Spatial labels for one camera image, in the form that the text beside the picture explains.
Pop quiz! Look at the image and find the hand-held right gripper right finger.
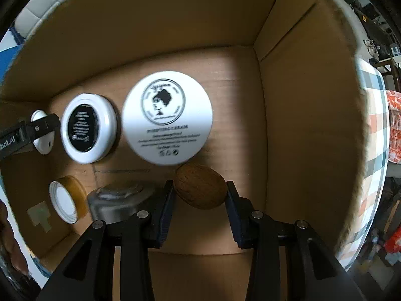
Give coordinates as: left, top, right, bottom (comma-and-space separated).
226, 181, 367, 301

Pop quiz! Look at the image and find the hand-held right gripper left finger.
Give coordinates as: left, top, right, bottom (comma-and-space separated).
36, 180, 176, 301

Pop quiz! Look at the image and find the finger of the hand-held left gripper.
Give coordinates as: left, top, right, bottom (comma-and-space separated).
19, 113, 60, 143

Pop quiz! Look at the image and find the white earbud case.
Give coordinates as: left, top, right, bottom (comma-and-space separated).
30, 110, 56, 155

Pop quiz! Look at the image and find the white jar with black lid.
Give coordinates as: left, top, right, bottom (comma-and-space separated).
60, 93, 121, 164

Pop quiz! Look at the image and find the brown walnut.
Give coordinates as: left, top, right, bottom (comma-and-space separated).
173, 162, 227, 210

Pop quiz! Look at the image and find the silver metal can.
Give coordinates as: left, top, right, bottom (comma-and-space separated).
87, 180, 163, 226

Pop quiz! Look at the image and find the tape roll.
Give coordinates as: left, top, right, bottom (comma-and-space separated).
49, 176, 89, 224

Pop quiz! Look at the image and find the white cream jar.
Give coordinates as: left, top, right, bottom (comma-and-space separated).
122, 71, 214, 165

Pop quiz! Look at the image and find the cardboard box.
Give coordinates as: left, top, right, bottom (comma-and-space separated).
0, 0, 370, 289

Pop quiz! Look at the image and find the person's left hand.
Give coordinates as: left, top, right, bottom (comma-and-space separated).
0, 199, 27, 275

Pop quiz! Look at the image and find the blue cushion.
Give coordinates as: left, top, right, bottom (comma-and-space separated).
0, 28, 27, 80

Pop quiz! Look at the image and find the white padded chair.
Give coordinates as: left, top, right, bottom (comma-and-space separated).
13, 0, 94, 38

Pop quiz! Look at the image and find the plaid blanket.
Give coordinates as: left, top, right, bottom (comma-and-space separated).
338, 58, 392, 272

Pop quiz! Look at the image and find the orange patterned towel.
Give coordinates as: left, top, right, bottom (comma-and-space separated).
386, 89, 401, 165

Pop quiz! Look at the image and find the wooden chair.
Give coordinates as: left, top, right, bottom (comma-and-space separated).
373, 55, 401, 90

